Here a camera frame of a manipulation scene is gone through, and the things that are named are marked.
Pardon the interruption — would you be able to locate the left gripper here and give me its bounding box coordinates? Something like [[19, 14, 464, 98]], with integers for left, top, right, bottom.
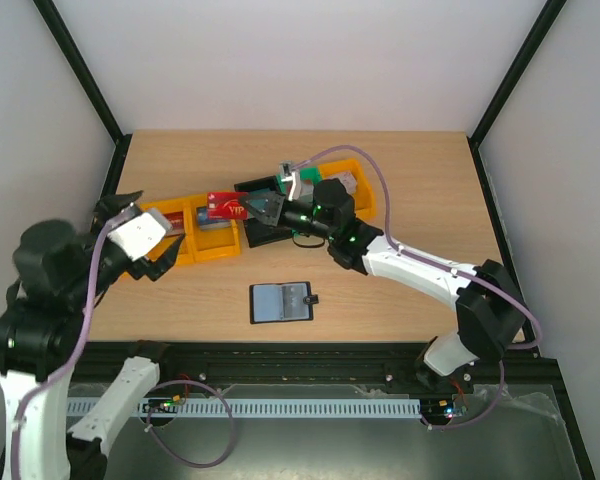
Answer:
[[67, 191, 183, 304]]

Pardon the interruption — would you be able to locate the black leather card holder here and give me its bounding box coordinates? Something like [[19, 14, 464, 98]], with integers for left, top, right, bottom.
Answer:
[[249, 282, 319, 325]]

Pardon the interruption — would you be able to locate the frame post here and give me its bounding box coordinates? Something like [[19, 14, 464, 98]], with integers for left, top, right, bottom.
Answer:
[[32, 0, 127, 146], [468, 0, 568, 146]]

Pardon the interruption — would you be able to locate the white slotted cable duct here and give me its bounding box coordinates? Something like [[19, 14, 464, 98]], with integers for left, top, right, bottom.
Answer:
[[65, 396, 422, 420]]

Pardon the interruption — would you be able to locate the black bin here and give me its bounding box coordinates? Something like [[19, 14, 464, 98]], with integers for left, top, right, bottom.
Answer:
[[234, 176, 292, 248]]

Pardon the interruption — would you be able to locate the right frame post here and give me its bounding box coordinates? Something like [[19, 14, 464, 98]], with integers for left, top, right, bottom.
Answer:
[[468, 0, 568, 146]]

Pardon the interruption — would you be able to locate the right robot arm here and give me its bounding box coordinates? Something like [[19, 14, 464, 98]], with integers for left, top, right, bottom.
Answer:
[[239, 179, 525, 392]]

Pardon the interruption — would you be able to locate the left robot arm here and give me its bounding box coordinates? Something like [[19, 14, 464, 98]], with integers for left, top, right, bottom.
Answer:
[[0, 192, 180, 479]]

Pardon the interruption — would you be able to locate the red VIP card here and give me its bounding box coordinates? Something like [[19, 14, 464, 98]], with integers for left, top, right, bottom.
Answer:
[[207, 191, 249, 220]]

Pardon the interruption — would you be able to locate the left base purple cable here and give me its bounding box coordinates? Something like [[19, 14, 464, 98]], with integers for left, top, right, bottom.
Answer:
[[142, 379, 237, 469]]

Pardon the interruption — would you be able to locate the left frame post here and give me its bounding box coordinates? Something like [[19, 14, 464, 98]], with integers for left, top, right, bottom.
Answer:
[[32, 0, 127, 146]]

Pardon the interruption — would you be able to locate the green bin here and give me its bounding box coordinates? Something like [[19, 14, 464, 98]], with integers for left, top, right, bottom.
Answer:
[[276, 167, 322, 197]]

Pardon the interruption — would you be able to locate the blue card stack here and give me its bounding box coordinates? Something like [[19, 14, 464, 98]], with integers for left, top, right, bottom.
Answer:
[[195, 207, 231, 231]]

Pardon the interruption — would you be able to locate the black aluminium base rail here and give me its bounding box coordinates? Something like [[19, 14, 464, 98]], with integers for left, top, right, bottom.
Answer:
[[73, 341, 565, 395]]

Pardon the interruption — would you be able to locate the right yellow bin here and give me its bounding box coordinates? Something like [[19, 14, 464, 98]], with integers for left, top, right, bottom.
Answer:
[[318, 158, 376, 221]]

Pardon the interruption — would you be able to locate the white patterned card stack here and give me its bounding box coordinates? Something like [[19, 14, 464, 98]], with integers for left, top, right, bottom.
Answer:
[[330, 171, 358, 195]]

